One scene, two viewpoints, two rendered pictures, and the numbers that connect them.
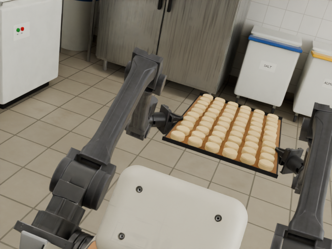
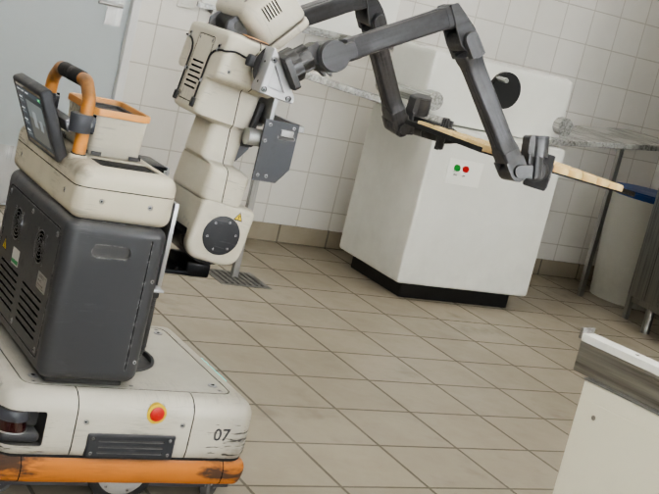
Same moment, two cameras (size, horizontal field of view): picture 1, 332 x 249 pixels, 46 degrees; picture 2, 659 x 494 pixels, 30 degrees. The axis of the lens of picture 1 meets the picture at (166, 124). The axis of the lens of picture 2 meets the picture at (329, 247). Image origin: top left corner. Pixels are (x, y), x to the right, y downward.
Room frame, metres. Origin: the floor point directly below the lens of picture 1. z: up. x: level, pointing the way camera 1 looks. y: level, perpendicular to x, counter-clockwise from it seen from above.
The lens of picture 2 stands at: (-1.53, -2.57, 1.30)
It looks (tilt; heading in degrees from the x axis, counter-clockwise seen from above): 11 degrees down; 46
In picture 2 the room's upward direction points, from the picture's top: 13 degrees clockwise
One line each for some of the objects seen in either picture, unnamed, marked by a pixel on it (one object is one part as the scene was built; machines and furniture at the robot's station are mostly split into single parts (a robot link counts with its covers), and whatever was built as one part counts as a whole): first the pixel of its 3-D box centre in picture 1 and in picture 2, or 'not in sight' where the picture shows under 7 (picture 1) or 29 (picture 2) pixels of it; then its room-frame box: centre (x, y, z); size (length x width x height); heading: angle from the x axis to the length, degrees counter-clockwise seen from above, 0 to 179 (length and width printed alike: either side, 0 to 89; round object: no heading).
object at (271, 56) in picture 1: (265, 70); not in sight; (4.17, -0.95, 0.39); 0.64 x 0.54 x 0.77; 169
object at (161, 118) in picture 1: (158, 119); (434, 131); (1.33, 0.03, 0.98); 0.07 x 0.07 x 0.10; 32
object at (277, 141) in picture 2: not in sight; (254, 130); (0.54, -0.06, 0.93); 0.28 x 0.16 x 0.22; 77
